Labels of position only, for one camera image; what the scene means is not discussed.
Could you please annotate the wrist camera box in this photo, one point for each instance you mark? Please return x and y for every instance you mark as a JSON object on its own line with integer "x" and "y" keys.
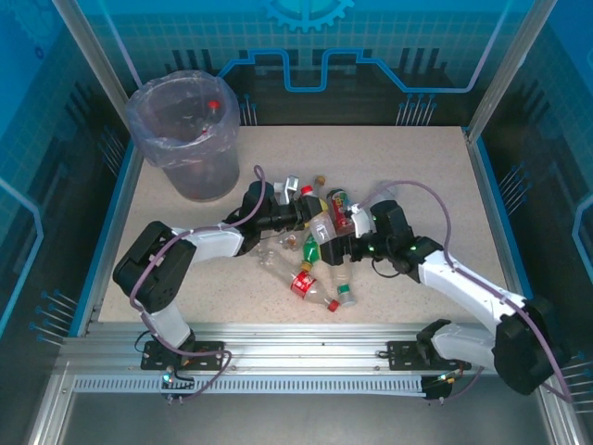
{"x": 289, "y": 185}
{"x": 360, "y": 221}

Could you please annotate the green plastic bottle yellow cap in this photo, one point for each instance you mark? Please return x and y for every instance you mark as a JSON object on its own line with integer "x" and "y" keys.
{"x": 311, "y": 250}

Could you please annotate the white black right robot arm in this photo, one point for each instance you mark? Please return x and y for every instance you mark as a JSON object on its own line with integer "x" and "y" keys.
{"x": 463, "y": 283}

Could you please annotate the clear bottle with red cap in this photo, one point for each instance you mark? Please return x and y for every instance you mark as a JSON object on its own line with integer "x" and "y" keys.
{"x": 210, "y": 113}

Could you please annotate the aluminium table side rail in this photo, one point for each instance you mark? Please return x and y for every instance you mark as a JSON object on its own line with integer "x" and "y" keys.
{"x": 116, "y": 232}
{"x": 495, "y": 222}

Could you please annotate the aluminium frame post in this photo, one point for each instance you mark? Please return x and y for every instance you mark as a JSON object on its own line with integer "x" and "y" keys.
{"x": 92, "y": 51}
{"x": 509, "y": 60}

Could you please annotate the dark bottle yellow label red cap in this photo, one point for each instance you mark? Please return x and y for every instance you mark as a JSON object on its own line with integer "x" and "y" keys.
{"x": 317, "y": 204}

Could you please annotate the clear plastic bin liner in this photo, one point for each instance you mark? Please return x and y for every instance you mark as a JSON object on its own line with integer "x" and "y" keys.
{"x": 185, "y": 155}

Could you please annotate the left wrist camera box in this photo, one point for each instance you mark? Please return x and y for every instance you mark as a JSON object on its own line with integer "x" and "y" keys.
{"x": 289, "y": 185}

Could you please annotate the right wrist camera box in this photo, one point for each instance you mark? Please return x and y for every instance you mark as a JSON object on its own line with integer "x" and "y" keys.
{"x": 360, "y": 221}

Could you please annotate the bottle with red green label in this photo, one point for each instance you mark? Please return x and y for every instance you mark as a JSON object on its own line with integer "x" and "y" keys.
{"x": 343, "y": 215}

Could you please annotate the aluminium mounting rail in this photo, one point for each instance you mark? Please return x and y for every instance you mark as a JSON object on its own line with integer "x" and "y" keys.
{"x": 301, "y": 338}

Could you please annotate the clear bottle green label white cap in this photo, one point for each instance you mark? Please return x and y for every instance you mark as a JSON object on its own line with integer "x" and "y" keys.
{"x": 345, "y": 283}

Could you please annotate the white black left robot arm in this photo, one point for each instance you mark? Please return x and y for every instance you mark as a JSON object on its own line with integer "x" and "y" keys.
{"x": 157, "y": 273}

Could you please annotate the cola bottle red label red cap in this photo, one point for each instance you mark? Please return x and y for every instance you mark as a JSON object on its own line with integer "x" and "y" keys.
{"x": 303, "y": 283}

